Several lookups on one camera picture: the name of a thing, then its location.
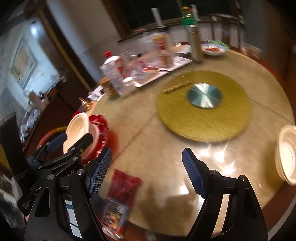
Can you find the white foam bowl far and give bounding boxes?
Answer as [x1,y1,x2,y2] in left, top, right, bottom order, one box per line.
[63,113,100,160]

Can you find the red plastic bowl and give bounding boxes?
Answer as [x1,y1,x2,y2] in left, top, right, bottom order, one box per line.
[73,111,109,166]

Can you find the blue red card box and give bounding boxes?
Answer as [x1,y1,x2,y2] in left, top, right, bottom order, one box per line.
[101,198,130,240]

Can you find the red snack packet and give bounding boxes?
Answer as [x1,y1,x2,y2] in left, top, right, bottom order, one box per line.
[107,169,142,206]

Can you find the red white liquor bottle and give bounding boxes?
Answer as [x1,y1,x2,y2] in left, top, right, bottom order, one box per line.
[100,51,127,96]

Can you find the gold round placemat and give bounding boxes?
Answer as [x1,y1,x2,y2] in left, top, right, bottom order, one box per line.
[156,71,251,143]

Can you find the silver turntable hub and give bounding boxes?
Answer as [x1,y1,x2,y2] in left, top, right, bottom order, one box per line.
[187,83,223,109]

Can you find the patterned plate with food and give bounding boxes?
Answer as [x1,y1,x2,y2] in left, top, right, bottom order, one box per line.
[201,43,227,56]

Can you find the stainless steel thermos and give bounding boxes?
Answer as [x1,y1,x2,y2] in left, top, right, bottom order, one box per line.
[186,25,203,62]

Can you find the green soda bottle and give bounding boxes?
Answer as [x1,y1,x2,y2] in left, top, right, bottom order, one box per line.
[182,6,195,27]

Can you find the framed wall picture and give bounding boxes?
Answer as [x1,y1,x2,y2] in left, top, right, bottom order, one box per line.
[11,37,38,89]

